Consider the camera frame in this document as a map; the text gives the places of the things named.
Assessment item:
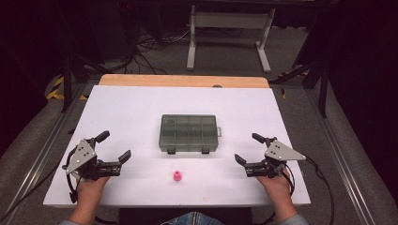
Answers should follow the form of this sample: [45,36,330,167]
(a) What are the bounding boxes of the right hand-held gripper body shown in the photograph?
[244,137,307,179]

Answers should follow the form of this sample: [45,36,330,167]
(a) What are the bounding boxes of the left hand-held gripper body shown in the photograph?
[62,139,123,181]

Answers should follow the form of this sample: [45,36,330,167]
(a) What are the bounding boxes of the clear grey plastic compartment box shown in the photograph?
[158,113,222,156]

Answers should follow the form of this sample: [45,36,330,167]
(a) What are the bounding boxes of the person's left hand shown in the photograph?
[76,176,111,203]

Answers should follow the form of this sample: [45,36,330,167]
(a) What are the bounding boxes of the person's right hand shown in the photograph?
[255,170,294,203]

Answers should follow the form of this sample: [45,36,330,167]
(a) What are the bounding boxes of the white board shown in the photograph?
[42,84,312,209]

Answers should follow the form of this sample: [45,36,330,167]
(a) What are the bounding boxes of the black tripod stand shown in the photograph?
[59,51,106,114]
[268,57,330,119]

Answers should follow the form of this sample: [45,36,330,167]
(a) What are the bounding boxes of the person's blue jeans legs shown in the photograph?
[161,211,225,225]

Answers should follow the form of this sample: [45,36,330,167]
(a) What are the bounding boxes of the aluminium rail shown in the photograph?
[303,89,378,225]
[0,82,92,225]

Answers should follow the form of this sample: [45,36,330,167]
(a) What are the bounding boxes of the left hand-held gripper cable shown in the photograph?
[0,146,81,223]

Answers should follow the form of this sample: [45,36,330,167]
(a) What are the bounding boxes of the hand-held gripper cable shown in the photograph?
[0,146,81,223]
[280,154,336,225]

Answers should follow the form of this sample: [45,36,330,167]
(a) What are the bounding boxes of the right hand-held gripper cable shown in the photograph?
[280,154,336,225]

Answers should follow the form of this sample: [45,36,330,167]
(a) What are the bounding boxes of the black floor cables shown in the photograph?
[102,26,245,76]

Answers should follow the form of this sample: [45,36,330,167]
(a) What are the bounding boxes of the white metal stand frame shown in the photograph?
[186,4,277,75]

